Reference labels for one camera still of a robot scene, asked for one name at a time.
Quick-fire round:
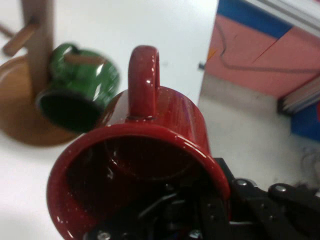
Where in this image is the green enamel mug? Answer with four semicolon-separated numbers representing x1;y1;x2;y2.
34;42;121;134

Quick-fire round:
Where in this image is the red speckled enamel mug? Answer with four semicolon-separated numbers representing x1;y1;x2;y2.
45;45;231;240

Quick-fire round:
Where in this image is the thin dark floor cable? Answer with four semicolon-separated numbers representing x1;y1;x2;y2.
216;23;320;76

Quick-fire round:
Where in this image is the stack of white boards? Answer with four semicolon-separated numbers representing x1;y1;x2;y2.
276;74;320;116

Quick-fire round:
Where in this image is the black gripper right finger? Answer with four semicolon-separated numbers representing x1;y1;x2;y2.
199;156;320;240

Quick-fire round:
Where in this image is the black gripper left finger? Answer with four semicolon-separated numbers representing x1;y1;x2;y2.
83;183;201;240

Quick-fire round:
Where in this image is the brown wooden mug tree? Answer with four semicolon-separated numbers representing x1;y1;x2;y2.
0;0;112;147

